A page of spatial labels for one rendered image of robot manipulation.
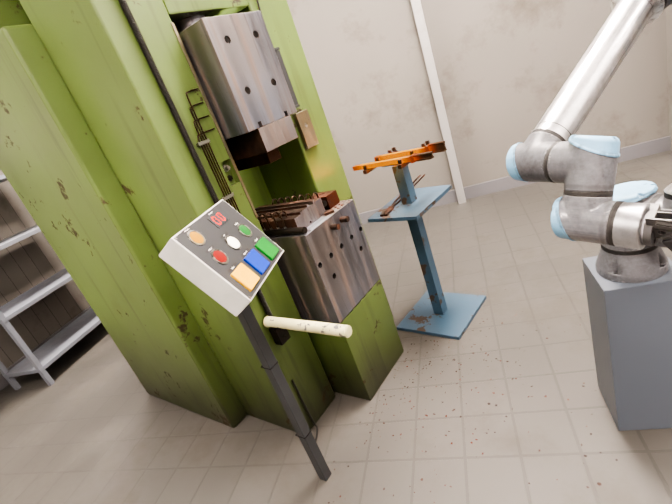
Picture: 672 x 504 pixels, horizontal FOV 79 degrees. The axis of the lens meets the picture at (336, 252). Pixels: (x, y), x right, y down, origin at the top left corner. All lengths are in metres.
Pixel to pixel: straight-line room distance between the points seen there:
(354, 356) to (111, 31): 1.56
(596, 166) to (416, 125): 3.20
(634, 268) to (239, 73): 1.47
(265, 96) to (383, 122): 2.47
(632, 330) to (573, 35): 2.96
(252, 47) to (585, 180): 1.28
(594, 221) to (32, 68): 1.87
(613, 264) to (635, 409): 0.55
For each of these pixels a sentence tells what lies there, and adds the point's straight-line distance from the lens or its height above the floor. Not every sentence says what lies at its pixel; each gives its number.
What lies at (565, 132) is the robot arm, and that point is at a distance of 1.10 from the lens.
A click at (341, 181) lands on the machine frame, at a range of 2.23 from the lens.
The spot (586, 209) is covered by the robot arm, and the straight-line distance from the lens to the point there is 0.98.
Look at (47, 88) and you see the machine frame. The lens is 1.99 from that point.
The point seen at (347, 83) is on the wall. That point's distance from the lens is 4.11.
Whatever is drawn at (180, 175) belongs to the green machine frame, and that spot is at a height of 1.31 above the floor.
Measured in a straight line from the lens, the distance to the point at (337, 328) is 1.52.
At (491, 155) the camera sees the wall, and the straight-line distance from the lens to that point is 4.17.
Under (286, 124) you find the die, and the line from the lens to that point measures 1.79.
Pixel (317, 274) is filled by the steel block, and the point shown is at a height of 0.73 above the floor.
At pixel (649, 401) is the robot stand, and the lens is 1.82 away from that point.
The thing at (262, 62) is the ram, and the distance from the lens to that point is 1.79.
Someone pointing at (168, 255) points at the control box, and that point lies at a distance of 1.24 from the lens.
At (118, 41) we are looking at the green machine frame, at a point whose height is 1.77.
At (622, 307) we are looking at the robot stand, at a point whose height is 0.53.
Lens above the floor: 1.43
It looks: 21 degrees down
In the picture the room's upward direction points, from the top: 20 degrees counter-clockwise
